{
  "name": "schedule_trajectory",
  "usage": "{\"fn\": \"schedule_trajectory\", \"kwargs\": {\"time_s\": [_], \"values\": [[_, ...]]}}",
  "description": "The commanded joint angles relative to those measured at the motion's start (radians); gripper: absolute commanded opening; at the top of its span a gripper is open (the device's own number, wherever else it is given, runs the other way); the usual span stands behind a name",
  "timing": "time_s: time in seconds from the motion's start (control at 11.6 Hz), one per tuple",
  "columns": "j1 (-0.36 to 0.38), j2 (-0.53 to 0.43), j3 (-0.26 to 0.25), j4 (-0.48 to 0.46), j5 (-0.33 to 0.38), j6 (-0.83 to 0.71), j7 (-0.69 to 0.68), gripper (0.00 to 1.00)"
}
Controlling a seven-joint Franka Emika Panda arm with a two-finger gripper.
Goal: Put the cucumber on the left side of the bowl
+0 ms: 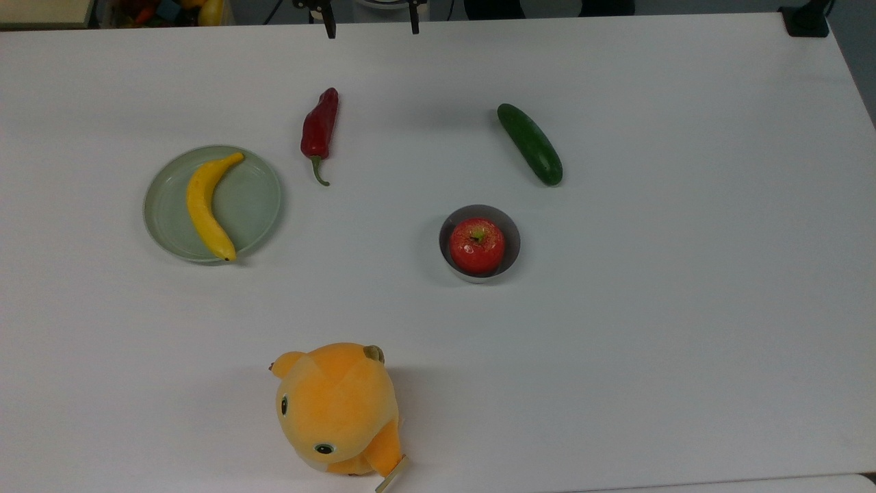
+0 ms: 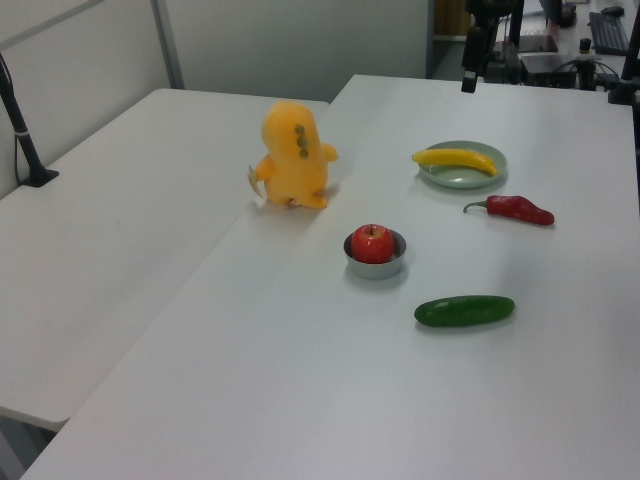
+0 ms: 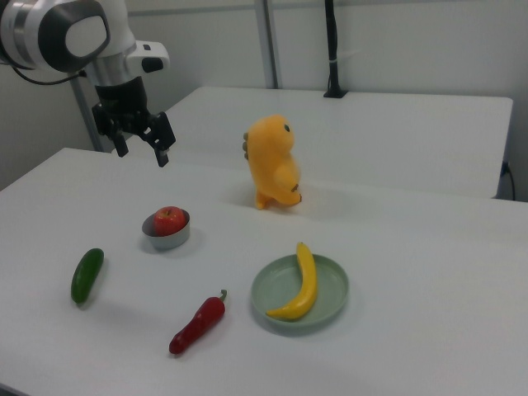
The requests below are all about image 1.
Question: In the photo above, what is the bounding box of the dark green cucumber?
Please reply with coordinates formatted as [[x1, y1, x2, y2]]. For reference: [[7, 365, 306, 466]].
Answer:
[[497, 103, 564, 187]]

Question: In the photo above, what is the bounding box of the small grey bowl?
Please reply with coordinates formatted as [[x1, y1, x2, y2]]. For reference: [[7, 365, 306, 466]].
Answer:
[[438, 204, 521, 284]]

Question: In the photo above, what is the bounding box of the red chili pepper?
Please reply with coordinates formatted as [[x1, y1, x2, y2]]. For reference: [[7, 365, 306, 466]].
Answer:
[[300, 87, 340, 187]]

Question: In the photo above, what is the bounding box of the box of colourful toys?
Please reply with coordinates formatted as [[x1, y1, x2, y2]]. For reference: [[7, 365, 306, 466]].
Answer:
[[99, 0, 235, 28]]

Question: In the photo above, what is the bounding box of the pale green plate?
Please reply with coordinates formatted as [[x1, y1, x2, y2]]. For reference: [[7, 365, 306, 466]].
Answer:
[[142, 144, 283, 264]]

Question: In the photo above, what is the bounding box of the yellow banana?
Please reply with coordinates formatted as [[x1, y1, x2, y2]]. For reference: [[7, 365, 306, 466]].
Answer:
[[186, 151, 246, 263]]

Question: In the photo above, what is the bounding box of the red apple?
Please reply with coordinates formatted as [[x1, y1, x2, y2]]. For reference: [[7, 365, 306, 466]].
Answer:
[[449, 218, 506, 275]]

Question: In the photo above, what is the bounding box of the wooden side table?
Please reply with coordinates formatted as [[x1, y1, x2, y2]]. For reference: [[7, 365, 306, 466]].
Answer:
[[0, 0, 96, 30]]

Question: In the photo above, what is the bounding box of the orange plush toy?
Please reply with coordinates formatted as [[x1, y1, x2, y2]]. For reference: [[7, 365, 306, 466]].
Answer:
[[268, 342, 412, 493]]

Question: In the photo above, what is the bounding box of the black table clamp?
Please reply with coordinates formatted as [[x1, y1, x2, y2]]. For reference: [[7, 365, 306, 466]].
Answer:
[[779, 0, 834, 38]]

